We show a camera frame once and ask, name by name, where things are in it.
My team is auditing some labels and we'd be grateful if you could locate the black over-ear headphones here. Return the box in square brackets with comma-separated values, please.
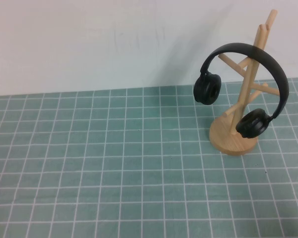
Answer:
[193, 43, 289, 139]

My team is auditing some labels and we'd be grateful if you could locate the wooden tree headphone stand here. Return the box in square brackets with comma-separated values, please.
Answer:
[210, 9, 279, 156]

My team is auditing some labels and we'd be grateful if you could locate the teal grid-pattern tablecloth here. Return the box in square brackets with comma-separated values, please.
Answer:
[0, 78, 298, 238]

